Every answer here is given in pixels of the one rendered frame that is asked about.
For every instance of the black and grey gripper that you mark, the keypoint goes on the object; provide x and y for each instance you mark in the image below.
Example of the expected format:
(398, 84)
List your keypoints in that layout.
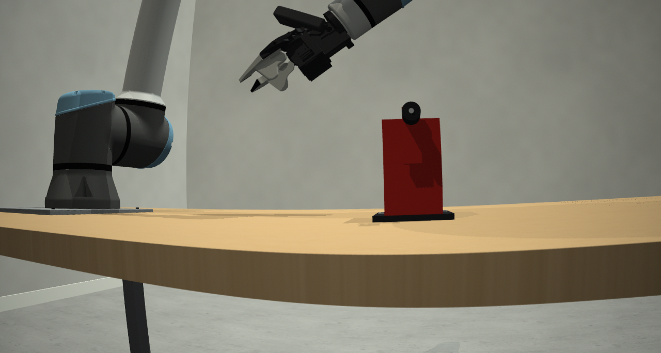
(308, 49)

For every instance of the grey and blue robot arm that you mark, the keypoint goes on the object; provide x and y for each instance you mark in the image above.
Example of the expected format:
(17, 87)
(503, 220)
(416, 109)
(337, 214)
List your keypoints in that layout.
(94, 130)

